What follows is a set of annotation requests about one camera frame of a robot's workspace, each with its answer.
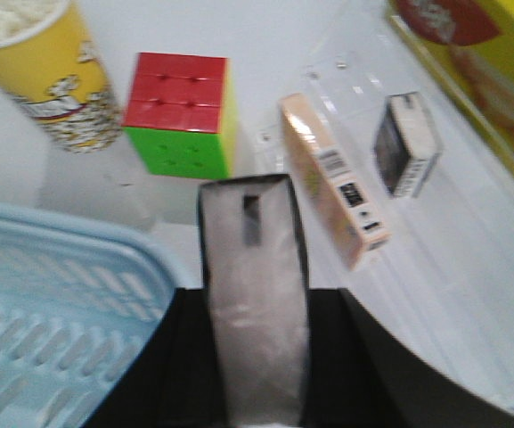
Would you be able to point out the beige snack box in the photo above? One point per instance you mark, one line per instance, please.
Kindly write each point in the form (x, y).
(350, 219)

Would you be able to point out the colourful puzzle cube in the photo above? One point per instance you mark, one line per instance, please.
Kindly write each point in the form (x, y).
(181, 115)

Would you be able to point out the light blue plastic basket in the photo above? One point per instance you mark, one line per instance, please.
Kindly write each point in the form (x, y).
(79, 299)

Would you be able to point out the yellow nabati wafer box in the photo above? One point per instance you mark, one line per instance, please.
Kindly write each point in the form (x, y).
(468, 48)

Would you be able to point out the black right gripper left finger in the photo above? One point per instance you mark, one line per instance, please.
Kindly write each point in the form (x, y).
(175, 381)

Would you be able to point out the clear acrylic display shelf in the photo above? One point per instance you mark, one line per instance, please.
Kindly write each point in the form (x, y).
(443, 285)

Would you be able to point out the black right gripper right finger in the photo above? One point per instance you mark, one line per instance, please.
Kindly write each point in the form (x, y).
(362, 376)

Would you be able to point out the black tissue pack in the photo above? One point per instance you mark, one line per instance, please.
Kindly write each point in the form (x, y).
(407, 145)
(255, 277)

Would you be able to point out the yellow popcorn paper cup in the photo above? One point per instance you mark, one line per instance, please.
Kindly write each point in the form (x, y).
(50, 68)

